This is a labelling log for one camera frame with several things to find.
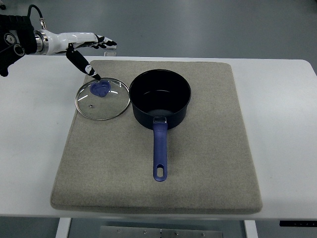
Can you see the grey metal base plate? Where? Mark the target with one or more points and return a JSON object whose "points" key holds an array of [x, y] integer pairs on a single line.
{"points": [[134, 232]]}

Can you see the white table leg right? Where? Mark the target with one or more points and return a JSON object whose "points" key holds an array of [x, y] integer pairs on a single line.
{"points": [[251, 229]]}

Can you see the dark pot with blue handle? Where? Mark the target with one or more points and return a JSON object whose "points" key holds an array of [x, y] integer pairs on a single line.
{"points": [[159, 98]]}

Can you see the beige fabric mat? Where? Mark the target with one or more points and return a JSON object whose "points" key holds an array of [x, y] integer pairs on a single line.
{"points": [[202, 166]]}

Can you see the black table control panel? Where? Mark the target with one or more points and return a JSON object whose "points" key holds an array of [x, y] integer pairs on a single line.
{"points": [[298, 223]]}

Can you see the white table leg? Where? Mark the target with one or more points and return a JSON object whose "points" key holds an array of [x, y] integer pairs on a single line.
{"points": [[63, 228], [251, 229]]}

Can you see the glass pot lid blue knob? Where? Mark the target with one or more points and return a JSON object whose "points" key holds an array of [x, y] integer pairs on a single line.
{"points": [[102, 99]]}

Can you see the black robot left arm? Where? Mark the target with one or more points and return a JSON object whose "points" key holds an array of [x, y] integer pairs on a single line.
{"points": [[17, 39]]}

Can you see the silver floor plate lower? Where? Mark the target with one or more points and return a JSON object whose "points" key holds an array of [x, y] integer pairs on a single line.
{"points": [[110, 53]]}

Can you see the white table leg left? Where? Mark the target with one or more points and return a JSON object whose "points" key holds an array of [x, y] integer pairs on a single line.
{"points": [[63, 228]]}

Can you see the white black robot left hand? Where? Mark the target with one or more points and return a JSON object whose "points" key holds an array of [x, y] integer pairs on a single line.
{"points": [[49, 43]]}

